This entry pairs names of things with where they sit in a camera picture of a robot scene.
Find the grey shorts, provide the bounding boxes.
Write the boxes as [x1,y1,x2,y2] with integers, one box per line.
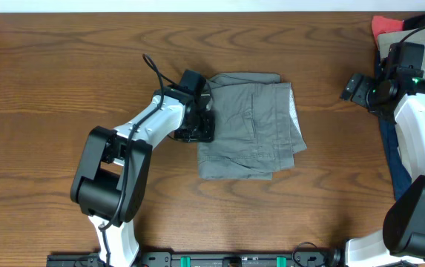
[197,73,306,180]

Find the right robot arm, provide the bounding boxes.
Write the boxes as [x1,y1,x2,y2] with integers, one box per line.
[341,72,425,266]

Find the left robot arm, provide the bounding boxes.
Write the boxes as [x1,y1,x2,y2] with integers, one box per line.
[70,85,214,266]

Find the red cloth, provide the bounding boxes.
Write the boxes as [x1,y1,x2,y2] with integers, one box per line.
[371,16,403,43]

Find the navy blue cloth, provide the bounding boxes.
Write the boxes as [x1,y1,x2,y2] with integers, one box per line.
[373,47,413,201]

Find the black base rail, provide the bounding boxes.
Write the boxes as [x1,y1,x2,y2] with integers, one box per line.
[47,243,346,267]

